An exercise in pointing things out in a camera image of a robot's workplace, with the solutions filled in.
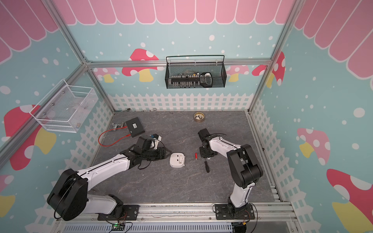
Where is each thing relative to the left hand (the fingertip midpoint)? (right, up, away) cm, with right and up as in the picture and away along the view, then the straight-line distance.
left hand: (168, 155), depth 85 cm
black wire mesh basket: (+16, +50, +7) cm, 53 cm away
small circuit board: (-23, -34, -12) cm, 43 cm away
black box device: (-28, +16, +23) cm, 40 cm away
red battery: (+17, -2, +10) cm, 20 cm away
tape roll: (+20, +24, +31) cm, 44 cm away
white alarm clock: (+5, -4, +5) cm, 8 cm away
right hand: (+24, -1, +10) cm, 26 cm away
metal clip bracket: (-42, +17, +24) cm, 52 cm away
